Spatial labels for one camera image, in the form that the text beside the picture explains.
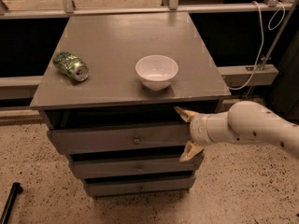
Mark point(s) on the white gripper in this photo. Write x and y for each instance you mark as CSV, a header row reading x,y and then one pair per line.
x,y
198,130

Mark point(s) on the grey top drawer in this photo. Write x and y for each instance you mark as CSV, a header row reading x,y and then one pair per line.
x,y
114,138

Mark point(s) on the grey drawer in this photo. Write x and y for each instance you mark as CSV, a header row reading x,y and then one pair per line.
x,y
135,166
140,186
114,138

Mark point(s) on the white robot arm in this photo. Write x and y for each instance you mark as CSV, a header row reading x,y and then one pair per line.
x,y
245,122

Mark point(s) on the grey middle drawer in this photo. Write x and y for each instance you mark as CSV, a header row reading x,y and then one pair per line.
x,y
135,166

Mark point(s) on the grey bottom drawer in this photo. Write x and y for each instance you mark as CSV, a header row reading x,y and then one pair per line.
x,y
140,186

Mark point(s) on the grey drawer cabinet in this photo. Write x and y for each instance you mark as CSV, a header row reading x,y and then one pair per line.
x,y
112,95

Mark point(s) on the white plastic bowl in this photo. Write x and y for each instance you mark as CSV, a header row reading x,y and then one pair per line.
x,y
156,72

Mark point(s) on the grey side beam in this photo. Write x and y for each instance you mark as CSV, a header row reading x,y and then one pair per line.
x,y
237,76

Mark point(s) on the green soda can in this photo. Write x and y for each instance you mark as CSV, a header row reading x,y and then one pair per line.
x,y
71,65

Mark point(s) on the black bar on floor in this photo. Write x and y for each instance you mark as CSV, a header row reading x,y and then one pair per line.
x,y
15,190

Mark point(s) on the metal railing frame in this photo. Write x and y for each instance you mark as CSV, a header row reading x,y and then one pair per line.
x,y
140,3

